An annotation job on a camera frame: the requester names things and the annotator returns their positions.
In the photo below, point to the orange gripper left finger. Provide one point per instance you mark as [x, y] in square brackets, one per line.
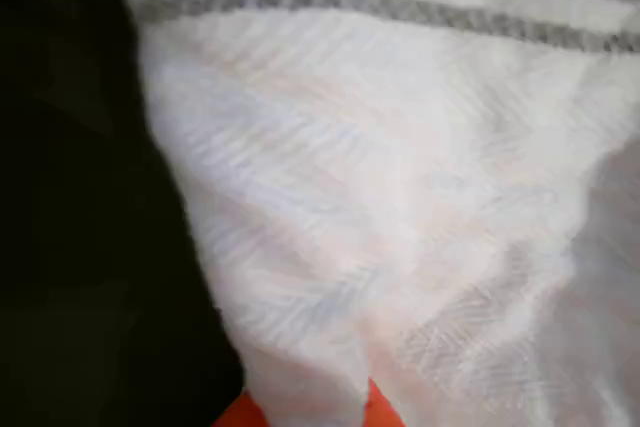
[245, 414]

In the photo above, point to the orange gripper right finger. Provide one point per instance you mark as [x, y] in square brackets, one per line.
[380, 412]

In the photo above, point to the white grey-striped towel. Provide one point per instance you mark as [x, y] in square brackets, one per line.
[375, 172]

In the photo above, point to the large dark grey desk mat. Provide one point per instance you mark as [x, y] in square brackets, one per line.
[75, 197]

